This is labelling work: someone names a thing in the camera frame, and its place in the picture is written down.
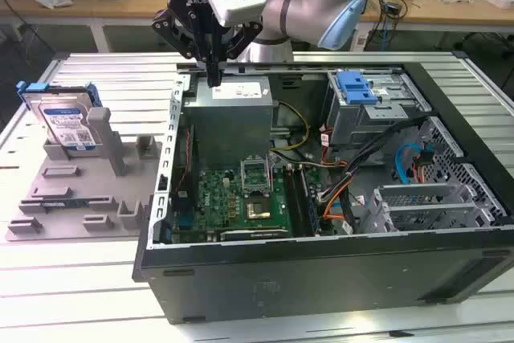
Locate CPU socket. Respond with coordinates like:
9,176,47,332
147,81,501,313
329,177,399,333
245,198,272,220

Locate black RAM slot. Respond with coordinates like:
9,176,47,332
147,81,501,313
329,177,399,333
283,165,303,238
295,165,315,238
288,165,309,238

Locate red orange power wire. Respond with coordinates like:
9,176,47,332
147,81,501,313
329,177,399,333
412,149,434,186

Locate grey parts rack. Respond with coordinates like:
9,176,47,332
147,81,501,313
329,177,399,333
6,108,165,243

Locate yellow black wires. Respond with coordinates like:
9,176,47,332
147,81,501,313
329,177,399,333
271,101,312,155

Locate blue plastic drive latch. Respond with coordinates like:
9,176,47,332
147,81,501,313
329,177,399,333
337,71,378,105

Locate black sleeved cable bundle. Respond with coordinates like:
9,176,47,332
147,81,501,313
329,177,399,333
316,115,433,235

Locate orange yellow wire bundle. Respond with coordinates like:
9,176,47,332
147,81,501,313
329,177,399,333
319,176,354,222

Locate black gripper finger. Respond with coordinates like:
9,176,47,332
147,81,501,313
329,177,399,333
215,20,265,88
151,8,217,88

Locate blue data wire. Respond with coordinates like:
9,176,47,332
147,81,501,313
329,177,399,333
394,142,422,186

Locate grey disk bay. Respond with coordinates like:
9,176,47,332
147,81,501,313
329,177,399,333
361,182,507,235

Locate grey metal drive cage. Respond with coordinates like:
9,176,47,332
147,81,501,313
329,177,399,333
327,71,433,151

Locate RAM stick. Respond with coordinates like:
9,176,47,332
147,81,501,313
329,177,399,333
42,198,88,210

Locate green motherboard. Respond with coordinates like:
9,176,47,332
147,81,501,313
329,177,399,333
172,164,322,243

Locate black graphics card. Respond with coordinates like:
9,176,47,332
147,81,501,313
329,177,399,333
218,227,291,243

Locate metal socket cover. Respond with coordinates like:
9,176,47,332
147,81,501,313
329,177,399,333
239,156,272,196

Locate hard disk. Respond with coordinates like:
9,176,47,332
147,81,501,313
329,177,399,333
15,80,101,159

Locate black PC case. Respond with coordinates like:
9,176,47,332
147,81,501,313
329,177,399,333
132,50,514,326

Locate grey power supply unit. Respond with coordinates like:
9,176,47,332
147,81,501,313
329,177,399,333
182,76,276,159

